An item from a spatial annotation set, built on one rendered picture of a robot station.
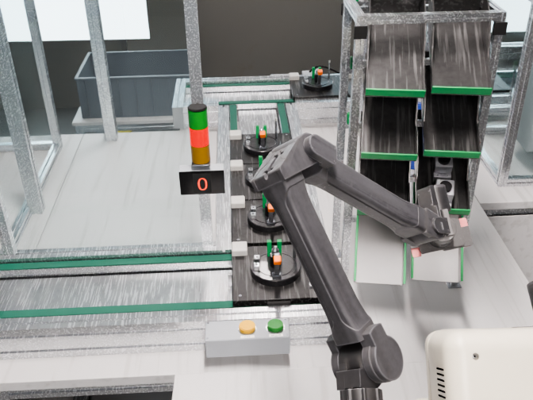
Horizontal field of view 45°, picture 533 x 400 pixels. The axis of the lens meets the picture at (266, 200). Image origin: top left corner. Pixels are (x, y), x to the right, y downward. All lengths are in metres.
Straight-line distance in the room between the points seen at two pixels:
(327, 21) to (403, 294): 3.40
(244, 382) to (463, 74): 0.90
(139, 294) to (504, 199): 1.33
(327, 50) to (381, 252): 3.50
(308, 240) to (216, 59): 4.09
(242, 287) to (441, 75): 0.74
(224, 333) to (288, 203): 0.62
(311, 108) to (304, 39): 2.26
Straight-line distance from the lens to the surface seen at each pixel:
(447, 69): 1.59
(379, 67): 1.56
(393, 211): 1.31
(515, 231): 2.53
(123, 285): 1.90
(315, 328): 1.71
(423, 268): 1.79
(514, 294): 2.02
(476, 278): 2.05
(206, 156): 1.72
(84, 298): 1.88
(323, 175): 1.17
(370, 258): 1.76
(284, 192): 1.09
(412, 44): 1.62
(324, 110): 2.87
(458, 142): 1.64
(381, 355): 1.14
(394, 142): 1.60
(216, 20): 5.03
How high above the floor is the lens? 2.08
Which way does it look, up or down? 32 degrees down
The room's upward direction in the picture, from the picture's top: 1 degrees counter-clockwise
